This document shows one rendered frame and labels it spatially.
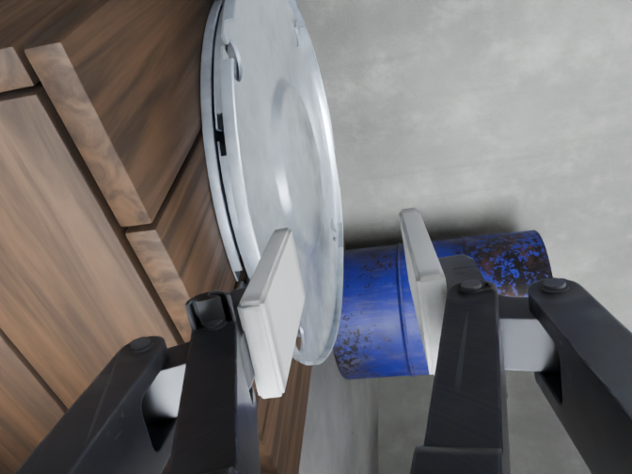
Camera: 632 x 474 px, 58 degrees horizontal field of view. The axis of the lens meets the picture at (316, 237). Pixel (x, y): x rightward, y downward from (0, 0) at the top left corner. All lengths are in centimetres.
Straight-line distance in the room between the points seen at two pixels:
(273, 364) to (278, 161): 23
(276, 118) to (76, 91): 16
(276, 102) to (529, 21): 203
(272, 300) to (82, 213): 15
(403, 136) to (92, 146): 231
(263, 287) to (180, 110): 19
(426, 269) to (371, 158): 245
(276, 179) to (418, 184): 234
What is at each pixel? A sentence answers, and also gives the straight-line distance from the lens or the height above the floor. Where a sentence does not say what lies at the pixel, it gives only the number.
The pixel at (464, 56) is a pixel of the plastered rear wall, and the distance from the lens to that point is 239.
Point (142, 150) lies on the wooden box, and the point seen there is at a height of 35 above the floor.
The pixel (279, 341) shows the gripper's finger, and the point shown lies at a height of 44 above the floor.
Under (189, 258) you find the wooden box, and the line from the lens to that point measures 32.
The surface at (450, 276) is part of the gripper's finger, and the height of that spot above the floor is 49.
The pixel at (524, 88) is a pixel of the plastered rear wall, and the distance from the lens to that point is 250.
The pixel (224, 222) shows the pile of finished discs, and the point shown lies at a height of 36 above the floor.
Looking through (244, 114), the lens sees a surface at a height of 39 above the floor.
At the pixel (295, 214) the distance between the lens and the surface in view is 38.
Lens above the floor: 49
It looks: 12 degrees down
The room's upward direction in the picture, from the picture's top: 83 degrees clockwise
